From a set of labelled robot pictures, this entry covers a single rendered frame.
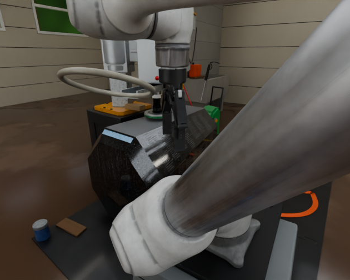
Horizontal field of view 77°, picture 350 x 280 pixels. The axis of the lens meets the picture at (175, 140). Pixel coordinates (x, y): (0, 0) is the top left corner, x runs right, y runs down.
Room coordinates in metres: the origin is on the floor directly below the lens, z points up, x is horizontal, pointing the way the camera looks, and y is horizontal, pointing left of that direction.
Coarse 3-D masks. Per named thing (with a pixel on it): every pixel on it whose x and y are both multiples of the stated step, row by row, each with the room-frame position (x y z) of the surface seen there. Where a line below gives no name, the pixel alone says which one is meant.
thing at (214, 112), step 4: (212, 88) 3.45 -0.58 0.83; (212, 92) 3.45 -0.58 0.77; (220, 100) 3.29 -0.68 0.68; (220, 104) 3.27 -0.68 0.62; (208, 108) 3.28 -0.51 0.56; (212, 108) 3.24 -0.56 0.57; (216, 108) 3.23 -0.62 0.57; (220, 108) 3.27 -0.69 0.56; (208, 112) 3.22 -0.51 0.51; (212, 112) 3.18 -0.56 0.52; (216, 112) 3.19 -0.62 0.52; (212, 116) 3.16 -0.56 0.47; (216, 116) 3.20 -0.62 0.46; (216, 120) 3.15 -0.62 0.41
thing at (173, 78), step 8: (160, 72) 0.60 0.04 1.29; (168, 72) 0.58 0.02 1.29; (176, 72) 0.58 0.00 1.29; (184, 72) 0.60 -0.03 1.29; (160, 80) 0.60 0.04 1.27; (168, 80) 0.58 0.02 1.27; (176, 80) 0.58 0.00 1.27; (184, 80) 0.60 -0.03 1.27; (168, 88) 0.62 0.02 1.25; (176, 88) 0.58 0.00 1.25
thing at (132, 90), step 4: (160, 84) 1.73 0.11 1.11; (128, 88) 1.47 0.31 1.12; (132, 88) 1.52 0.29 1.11; (136, 88) 1.58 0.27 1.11; (140, 88) 1.64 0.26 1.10; (144, 88) 1.48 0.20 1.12; (156, 88) 1.65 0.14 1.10; (160, 88) 1.72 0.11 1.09; (124, 92) 1.42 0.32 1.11; (128, 92) 1.47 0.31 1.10; (132, 92) 1.52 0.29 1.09; (136, 92) 1.36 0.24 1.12; (140, 92) 1.39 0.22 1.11; (144, 92) 1.45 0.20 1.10; (156, 92) 1.64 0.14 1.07
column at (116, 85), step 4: (112, 80) 2.43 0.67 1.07; (116, 80) 2.42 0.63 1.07; (112, 84) 2.43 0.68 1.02; (116, 84) 2.42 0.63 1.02; (120, 84) 2.42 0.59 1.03; (124, 84) 2.41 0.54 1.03; (128, 84) 2.47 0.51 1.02; (112, 88) 2.43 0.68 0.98; (116, 88) 2.42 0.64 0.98; (120, 88) 2.42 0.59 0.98; (124, 88) 2.41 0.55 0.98; (112, 96) 2.43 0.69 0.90; (112, 100) 2.43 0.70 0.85; (116, 100) 2.42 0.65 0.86; (120, 100) 2.42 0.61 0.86; (124, 100) 2.41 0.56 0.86; (128, 100) 2.43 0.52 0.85; (132, 100) 2.56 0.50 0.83; (112, 104) 2.43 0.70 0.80; (116, 104) 2.42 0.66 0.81; (120, 104) 2.42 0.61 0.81
